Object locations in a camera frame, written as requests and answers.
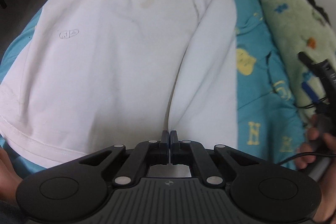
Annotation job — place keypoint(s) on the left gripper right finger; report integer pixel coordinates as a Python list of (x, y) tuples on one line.
[(195, 156)]

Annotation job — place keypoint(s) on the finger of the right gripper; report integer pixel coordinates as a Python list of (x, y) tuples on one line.
[(310, 93)]

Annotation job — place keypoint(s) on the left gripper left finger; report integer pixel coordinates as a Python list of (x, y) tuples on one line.
[(141, 158)]

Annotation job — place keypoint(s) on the white t-shirt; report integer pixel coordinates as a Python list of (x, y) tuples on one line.
[(118, 56)]

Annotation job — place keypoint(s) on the right hand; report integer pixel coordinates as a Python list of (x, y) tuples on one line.
[(316, 169)]

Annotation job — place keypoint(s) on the left hand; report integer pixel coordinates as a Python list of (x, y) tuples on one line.
[(9, 179)]

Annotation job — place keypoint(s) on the green fleece blanket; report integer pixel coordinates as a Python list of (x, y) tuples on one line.
[(297, 26)]

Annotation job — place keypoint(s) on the teal patterned bed sheet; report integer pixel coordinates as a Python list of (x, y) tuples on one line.
[(262, 82)]

